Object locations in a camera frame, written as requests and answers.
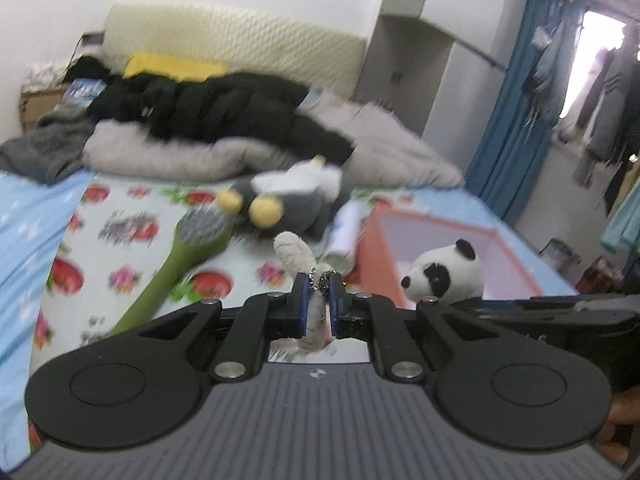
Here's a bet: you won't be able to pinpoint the black wire basket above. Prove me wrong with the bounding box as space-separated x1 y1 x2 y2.
540 239 581 273

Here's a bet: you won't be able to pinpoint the black cloth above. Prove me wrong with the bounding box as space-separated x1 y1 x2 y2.
65 56 121 86

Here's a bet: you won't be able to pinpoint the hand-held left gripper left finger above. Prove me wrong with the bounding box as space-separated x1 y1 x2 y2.
135 274 309 381

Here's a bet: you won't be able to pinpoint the brown cardboard box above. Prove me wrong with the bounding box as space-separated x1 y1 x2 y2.
20 87 66 131

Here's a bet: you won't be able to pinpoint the fruit printed bed sheet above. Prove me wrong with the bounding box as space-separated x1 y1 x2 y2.
27 180 416 453

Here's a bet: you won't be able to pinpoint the light grey quilt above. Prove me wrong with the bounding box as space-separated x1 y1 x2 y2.
82 92 466 188

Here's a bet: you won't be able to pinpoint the red bag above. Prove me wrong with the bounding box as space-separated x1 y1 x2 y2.
580 255 623 293

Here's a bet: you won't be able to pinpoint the teal cloth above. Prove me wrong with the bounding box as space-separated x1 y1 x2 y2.
600 180 640 256

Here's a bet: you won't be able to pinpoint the panda plush toy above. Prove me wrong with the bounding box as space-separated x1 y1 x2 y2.
400 239 486 307

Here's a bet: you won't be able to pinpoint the white spray can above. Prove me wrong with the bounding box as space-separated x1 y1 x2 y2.
322 202 366 273

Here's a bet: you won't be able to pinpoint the small white plush keychain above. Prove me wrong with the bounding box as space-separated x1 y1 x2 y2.
273 231 346 356

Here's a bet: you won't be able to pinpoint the orange cardboard box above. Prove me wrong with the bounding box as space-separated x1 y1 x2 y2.
350 205 576 311

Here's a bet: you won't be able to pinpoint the cream quilted headboard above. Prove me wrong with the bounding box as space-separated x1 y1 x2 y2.
102 2 368 101

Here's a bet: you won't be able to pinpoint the blue and white packet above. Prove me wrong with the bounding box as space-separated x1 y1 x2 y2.
65 79 103 106

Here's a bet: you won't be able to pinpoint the hanging dark clothes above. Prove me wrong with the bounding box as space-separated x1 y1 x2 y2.
572 30 640 216

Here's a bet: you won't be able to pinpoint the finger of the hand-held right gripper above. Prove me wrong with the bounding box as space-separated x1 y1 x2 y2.
447 297 523 322

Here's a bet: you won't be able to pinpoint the hanging grey clothes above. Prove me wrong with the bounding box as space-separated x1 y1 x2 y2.
520 0 571 111

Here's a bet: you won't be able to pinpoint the blue curtain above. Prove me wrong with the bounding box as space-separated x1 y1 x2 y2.
465 0 588 233

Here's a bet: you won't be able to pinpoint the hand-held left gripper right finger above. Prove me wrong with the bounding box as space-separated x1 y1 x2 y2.
329 274 506 381

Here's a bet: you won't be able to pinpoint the green massage hammer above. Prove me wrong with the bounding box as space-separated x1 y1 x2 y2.
107 207 236 336

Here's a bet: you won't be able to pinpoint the person's right hand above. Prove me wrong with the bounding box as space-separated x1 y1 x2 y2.
597 390 640 468

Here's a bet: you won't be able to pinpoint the dark grey blanket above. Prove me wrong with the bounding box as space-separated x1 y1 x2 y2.
0 112 101 183

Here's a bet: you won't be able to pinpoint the grey penguin plush toy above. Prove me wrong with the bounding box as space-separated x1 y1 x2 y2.
215 156 346 241

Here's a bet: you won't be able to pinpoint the black puffer jacket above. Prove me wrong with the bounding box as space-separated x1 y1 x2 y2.
87 72 353 166

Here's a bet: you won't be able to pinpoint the white crumpled cloth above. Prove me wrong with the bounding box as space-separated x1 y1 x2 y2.
25 60 68 92

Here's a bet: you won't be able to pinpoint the yellow pillow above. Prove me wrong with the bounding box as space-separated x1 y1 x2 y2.
122 52 228 81

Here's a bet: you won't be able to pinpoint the grey wardrobe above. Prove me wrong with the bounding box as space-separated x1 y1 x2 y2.
350 0 531 136

